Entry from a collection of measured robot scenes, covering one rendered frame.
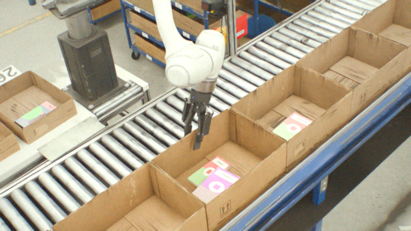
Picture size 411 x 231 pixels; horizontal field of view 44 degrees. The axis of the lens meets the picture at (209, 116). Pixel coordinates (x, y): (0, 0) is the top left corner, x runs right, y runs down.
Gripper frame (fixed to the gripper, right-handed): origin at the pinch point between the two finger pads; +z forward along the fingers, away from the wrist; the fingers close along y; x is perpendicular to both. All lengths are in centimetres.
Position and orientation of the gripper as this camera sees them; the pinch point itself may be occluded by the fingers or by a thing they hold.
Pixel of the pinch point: (192, 138)
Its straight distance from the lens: 189.8
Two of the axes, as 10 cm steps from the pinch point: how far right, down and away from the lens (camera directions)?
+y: -6.8, -4.4, 5.8
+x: -7.1, 2.0, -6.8
